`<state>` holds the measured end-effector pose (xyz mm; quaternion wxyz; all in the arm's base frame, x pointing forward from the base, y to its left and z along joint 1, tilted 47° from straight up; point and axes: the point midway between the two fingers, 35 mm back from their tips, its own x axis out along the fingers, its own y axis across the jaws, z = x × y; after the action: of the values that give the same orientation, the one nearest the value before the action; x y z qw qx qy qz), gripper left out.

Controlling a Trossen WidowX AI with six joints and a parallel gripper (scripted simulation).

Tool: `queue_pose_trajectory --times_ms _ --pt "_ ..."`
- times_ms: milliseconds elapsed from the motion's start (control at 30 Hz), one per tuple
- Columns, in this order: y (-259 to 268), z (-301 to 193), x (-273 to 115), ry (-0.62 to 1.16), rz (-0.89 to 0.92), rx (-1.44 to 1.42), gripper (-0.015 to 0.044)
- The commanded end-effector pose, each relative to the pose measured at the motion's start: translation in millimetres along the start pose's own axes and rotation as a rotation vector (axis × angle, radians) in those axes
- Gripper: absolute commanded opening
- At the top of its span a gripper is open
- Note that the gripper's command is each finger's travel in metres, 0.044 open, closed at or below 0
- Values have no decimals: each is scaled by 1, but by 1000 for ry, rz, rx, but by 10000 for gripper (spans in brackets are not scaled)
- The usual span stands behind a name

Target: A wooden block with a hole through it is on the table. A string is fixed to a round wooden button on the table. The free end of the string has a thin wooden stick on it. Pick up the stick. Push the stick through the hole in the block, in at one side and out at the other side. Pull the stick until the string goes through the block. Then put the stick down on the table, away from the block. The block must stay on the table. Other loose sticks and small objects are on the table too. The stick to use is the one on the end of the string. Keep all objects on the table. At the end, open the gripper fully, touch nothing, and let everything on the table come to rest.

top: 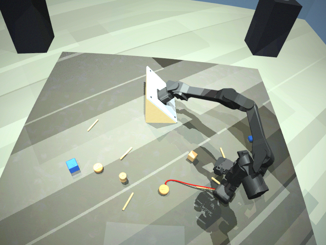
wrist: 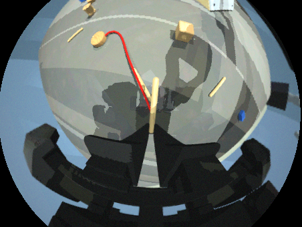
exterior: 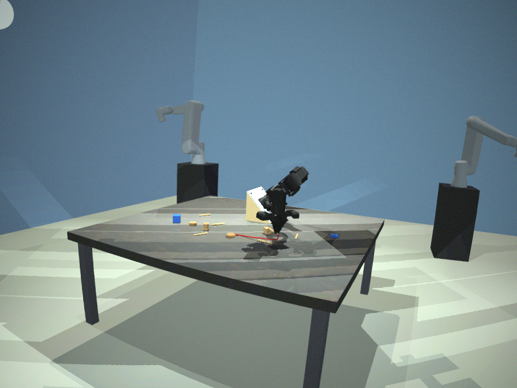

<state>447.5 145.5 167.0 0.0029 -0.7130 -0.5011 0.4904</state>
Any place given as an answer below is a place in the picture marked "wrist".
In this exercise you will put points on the small wooden cylinder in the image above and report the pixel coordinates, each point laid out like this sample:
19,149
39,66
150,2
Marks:
89,9

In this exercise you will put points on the small blue block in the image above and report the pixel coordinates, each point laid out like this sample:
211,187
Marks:
241,115

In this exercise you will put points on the tan round wooden button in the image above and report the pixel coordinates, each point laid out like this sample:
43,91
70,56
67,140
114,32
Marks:
98,39

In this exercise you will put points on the red string with wooden stick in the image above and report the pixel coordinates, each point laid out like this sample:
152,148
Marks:
155,86

